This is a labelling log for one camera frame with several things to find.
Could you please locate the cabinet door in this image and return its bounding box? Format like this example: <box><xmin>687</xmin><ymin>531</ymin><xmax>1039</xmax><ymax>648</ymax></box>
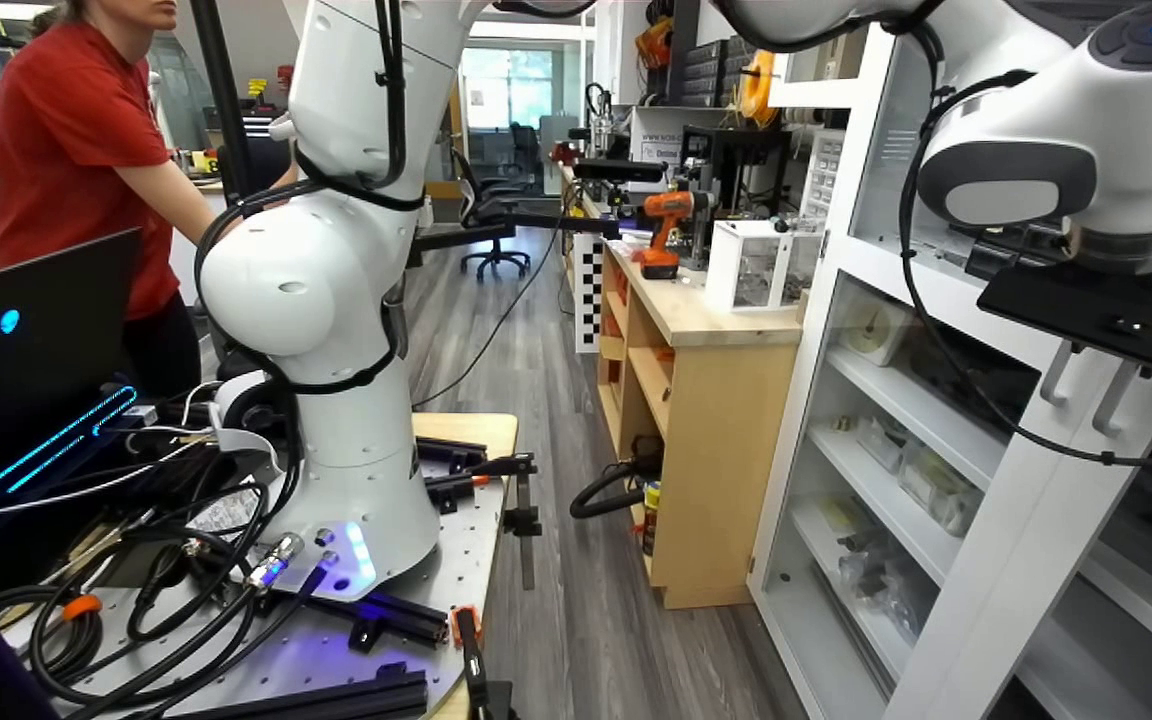
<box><xmin>886</xmin><ymin>372</ymin><xmax>1152</xmax><ymax>720</ymax></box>
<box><xmin>748</xmin><ymin>236</ymin><xmax>1077</xmax><ymax>720</ymax></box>

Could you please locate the white glass-door cabinet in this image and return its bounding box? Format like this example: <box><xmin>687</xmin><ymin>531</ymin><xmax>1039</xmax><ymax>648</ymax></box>
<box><xmin>746</xmin><ymin>0</ymin><xmax>1152</xmax><ymax>720</ymax></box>

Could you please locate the checkerboard calibration board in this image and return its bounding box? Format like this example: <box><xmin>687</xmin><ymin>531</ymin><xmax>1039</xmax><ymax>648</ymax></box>
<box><xmin>572</xmin><ymin>231</ymin><xmax>606</xmax><ymax>355</ymax></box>

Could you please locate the black aluminium bar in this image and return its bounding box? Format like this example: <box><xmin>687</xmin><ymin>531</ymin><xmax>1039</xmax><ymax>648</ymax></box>
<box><xmin>414</xmin><ymin>435</ymin><xmax>490</xmax><ymax>476</ymax></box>
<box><xmin>321</xmin><ymin>590</ymin><xmax>452</xmax><ymax>653</ymax></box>
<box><xmin>168</xmin><ymin>662</ymin><xmax>431</xmax><ymax>720</ymax></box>

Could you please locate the office chair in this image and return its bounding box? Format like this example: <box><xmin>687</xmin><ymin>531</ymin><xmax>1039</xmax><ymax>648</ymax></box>
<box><xmin>450</xmin><ymin>140</ymin><xmax>539</xmax><ymax>283</ymax></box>

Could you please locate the wooden workbench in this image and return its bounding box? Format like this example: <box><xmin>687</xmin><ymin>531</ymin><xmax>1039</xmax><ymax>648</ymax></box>
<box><xmin>594</xmin><ymin>238</ymin><xmax>805</xmax><ymax>611</ymax></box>

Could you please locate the spray can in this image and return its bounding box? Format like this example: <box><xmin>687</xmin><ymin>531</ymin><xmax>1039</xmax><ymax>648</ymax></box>
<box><xmin>641</xmin><ymin>479</ymin><xmax>662</xmax><ymax>559</ymax></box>

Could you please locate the white clear-sided box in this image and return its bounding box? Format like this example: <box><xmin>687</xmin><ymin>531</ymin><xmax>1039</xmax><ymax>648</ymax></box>
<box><xmin>703</xmin><ymin>219</ymin><xmax>825</xmax><ymax>315</ymax></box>

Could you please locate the window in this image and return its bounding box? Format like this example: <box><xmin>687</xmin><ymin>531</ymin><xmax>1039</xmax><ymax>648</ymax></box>
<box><xmin>462</xmin><ymin>47</ymin><xmax>556</xmax><ymax>131</ymax></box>

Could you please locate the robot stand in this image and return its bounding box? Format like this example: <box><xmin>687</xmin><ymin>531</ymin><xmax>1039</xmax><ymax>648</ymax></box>
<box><xmin>0</xmin><ymin>412</ymin><xmax>521</xmax><ymax>720</ymax></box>

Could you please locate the white round dial box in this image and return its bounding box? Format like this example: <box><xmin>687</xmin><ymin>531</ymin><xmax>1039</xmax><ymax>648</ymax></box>
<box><xmin>835</xmin><ymin>298</ymin><xmax>915</xmax><ymax>368</ymax></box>

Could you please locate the white parts drawer unit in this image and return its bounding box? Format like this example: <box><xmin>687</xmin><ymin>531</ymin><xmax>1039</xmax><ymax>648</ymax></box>
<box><xmin>799</xmin><ymin>127</ymin><xmax>848</xmax><ymax>223</ymax></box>

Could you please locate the orange and black clamp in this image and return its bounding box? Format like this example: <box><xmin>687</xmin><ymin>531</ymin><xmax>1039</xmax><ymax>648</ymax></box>
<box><xmin>449</xmin><ymin>604</ymin><xmax>519</xmax><ymax>720</ymax></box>

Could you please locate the black drawer organizer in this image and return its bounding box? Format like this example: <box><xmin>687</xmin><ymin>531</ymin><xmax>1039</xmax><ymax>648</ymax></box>
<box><xmin>679</xmin><ymin>36</ymin><xmax>759</xmax><ymax>110</ymax></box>

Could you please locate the clear plastic bag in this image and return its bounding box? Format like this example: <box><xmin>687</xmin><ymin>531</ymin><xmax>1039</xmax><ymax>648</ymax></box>
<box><xmin>898</xmin><ymin>444</ymin><xmax>984</xmax><ymax>539</ymax></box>

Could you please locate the black box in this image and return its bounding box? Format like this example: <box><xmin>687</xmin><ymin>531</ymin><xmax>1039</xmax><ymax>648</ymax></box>
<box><xmin>908</xmin><ymin>326</ymin><xmax>1044</xmax><ymax>433</ymax></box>

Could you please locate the black laptop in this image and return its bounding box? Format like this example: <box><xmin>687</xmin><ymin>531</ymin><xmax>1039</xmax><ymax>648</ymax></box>
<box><xmin>0</xmin><ymin>228</ymin><xmax>145</xmax><ymax>599</ymax></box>

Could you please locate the person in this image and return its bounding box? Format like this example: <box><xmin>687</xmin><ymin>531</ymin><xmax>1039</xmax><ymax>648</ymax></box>
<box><xmin>0</xmin><ymin>0</ymin><xmax>303</xmax><ymax>403</ymax></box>

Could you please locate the black hose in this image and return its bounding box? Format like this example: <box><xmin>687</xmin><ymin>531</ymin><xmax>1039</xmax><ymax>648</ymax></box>
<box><xmin>568</xmin><ymin>436</ymin><xmax>664</xmax><ymax>521</ymax></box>

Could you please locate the orange cordless drill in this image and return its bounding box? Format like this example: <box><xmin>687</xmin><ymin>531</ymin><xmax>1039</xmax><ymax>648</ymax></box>
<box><xmin>632</xmin><ymin>189</ymin><xmax>699</xmax><ymax>282</ymax></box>

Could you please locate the black frame machine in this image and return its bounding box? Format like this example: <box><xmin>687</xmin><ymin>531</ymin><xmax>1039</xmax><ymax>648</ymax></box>
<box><xmin>679</xmin><ymin>124</ymin><xmax>794</xmax><ymax>219</ymax></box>

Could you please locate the orange cable spool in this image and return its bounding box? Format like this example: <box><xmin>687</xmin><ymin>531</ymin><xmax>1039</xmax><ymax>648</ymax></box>
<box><xmin>739</xmin><ymin>49</ymin><xmax>781</xmax><ymax>128</ymax></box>

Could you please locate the white door handle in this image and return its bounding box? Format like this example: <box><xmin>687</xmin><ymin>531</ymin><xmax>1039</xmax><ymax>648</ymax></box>
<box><xmin>1039</xmin><ymin>340</ymin><xmax>1077</xmax><ymax>408</ymax></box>
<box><xmin>1092</xmin><ymin>358</ymin><xmax>1140</xmax><ymax>438</ymax></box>

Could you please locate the coil of black cable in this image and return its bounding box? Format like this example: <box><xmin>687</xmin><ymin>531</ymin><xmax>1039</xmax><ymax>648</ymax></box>
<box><xmin>0</xmin><ymin>584</ymin><xmax>109</xmax><ymax>683</ymax></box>

